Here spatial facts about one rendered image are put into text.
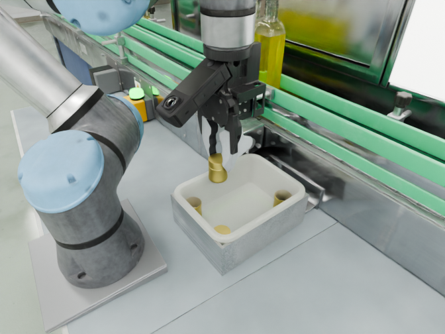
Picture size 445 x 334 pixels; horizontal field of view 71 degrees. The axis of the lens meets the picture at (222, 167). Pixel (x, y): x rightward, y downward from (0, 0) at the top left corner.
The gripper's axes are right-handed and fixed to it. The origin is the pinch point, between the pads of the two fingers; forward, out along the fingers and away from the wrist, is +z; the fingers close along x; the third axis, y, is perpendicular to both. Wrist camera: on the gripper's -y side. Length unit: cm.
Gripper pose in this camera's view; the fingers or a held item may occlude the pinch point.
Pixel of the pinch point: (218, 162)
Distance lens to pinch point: 56.1
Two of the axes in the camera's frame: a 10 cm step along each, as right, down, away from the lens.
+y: 7.7, -3.9, 5.0
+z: 0.0, 7.9, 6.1
